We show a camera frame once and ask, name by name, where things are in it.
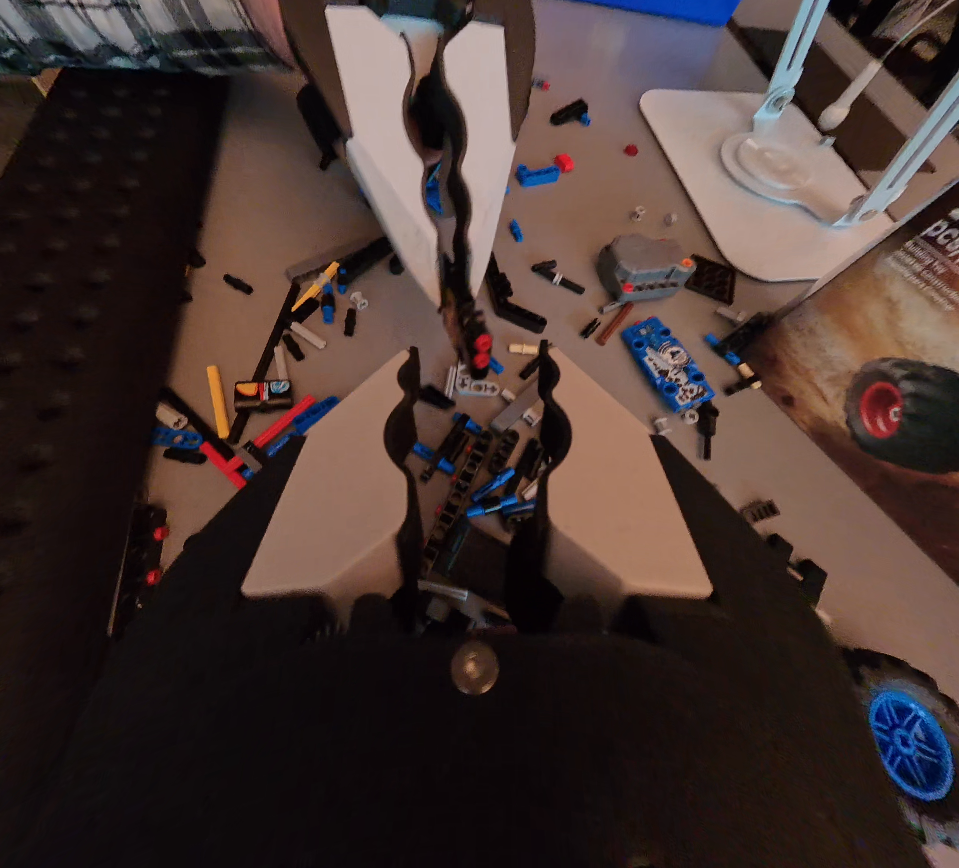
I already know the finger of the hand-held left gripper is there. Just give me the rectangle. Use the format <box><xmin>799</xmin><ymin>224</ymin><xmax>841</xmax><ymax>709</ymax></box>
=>
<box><xmin>324</xmin><ymin>5</ymin><xmax>451</xmax><ymax>309</ymax></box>
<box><xmin>441</xmin><ymin>22</ymin><xmax>519</xmax><ymax>318</ymax></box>

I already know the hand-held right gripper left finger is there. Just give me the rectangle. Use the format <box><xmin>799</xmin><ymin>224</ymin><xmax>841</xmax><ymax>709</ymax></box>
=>
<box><xmin>240</xmin><ymin>347</ymin><xmax>425</xmax><ymax>614</ymax></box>

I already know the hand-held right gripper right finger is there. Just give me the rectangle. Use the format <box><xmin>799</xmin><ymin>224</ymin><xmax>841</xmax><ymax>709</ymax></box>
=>
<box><xmin>535</xmin><ymin>344</ymin><xmax>716</xmax><ymax>614</ymax></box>

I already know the black beam with blue pins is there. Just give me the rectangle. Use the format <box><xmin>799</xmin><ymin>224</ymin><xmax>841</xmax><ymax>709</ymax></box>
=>
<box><xmin>414</xmin><ymin>412</ymin><xmax>543</xmax><ymax>578</ymax></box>

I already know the long black toy beam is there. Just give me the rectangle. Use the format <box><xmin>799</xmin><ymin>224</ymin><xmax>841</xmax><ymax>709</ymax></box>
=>
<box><xmin>444</xmin><ymin>251</ymin><xmax>504</xmax><ymax>375</ymax></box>

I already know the grey desk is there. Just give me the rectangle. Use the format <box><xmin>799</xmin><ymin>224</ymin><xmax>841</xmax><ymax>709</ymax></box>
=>
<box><xmin>113</xmin><ymin>0</ymin><xmax>959</xmax><ymax>749</ymax></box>

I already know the red toy axle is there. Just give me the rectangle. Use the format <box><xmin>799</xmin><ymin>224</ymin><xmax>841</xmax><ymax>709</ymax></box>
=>
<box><xmin>200</xmin><ymin>394</ymin><xmax>319</xmax><ymax>490</ymax></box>

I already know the blue printed toy panel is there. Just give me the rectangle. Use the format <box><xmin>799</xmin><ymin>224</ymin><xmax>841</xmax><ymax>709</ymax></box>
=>
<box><xmin>621</xmin><ymin>316</ymin><xmax>719</xmax><ymax>414</ymax></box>

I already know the pile of toy building pieces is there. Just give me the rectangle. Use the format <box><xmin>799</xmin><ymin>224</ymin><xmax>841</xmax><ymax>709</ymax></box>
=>
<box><xmin>147</xmin><ymin>97</ymin><xmax>593</xmax><ymax>494</ymax></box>

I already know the black beam with red pins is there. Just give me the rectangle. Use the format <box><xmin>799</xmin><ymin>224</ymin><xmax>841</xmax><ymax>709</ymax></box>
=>
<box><xmin>111</xmin><ymin>501</ymin><xmax>170</xmax><ymax>632</ymax></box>

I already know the grey toy motor block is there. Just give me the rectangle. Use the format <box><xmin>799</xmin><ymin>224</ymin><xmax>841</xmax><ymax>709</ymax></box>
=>
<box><xmin>598</xmin><ymin>235</ymin><xmax>699</xmax><ymax>304</ymax></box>

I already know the black square toy tile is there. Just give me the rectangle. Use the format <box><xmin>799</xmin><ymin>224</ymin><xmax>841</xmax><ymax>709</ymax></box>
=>
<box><xmin>685</xmin><ymin>256</ymin><xmax>740</xmax><ymax>309</ymax></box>

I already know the white document stand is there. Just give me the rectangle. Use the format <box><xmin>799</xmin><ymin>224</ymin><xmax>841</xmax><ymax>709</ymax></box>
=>
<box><xmin>640</xmin><ymin>0</ymin><xmax>959</xmax><ymax>285</ymax></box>

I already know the toy truck set box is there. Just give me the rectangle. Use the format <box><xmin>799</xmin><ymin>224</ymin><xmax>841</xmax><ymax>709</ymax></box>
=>
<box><xmin>747</xmin><ymin>179</ymin><xmax>959</xmax><ymax>587</ymax></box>

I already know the black dotted mat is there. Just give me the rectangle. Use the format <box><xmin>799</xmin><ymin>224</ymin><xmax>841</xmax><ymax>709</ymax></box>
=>
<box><xmin>0</xmin><ymin>67</ymin><xmax>235</xmax><ymax>809</ymax></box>

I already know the black tire blue rim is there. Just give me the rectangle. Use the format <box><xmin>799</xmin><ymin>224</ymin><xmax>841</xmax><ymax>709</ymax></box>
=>
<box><xmin>844</xmin><ymin>648</ymin><xmax>959</xmax><ymax>812</ymax></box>

